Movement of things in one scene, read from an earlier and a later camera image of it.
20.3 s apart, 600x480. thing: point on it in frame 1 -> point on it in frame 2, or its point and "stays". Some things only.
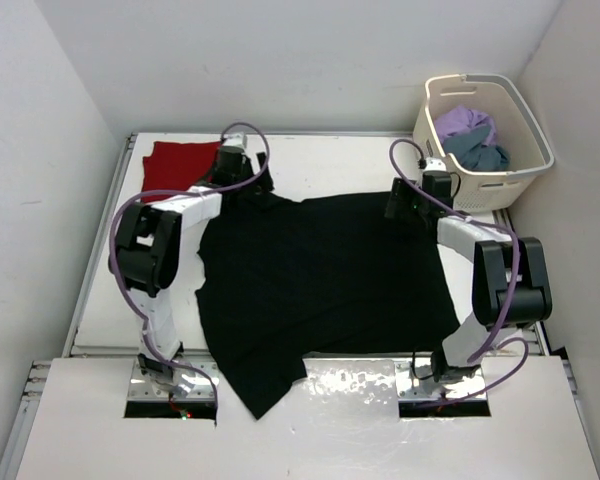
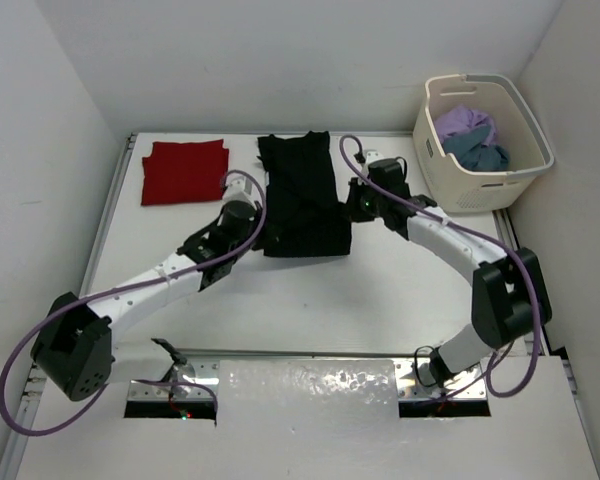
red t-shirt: (177, 167) stays
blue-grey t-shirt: (470, 149) stays
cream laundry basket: (497, 97) stays
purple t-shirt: (462, 120) stays
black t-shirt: (280, 281) -> (304, 215)
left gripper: (256, 187) -> (257, 213)
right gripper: (399, 191) -> (355, 214)
